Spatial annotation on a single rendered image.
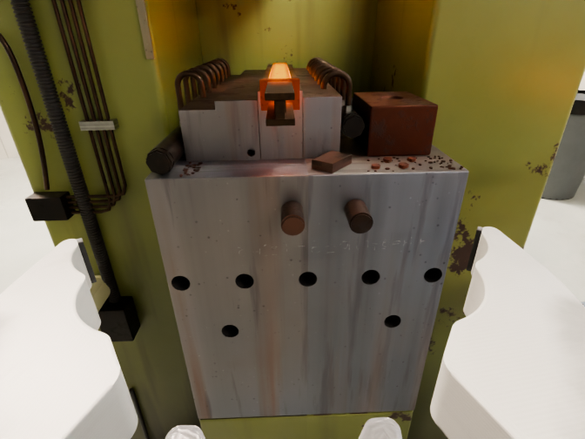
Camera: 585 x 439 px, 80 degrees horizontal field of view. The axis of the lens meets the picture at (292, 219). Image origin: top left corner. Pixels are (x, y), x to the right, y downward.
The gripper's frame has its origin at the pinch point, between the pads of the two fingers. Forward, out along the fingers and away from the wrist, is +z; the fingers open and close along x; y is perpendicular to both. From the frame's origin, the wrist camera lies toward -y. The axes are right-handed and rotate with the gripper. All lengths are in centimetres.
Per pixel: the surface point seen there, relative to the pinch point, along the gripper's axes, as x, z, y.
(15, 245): -157, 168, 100
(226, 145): -7.1, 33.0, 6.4
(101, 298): -35, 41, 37
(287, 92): 0.7, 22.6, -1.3
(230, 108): -6.2, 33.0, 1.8
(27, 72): -38, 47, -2
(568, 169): 190, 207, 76
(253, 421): -6, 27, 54
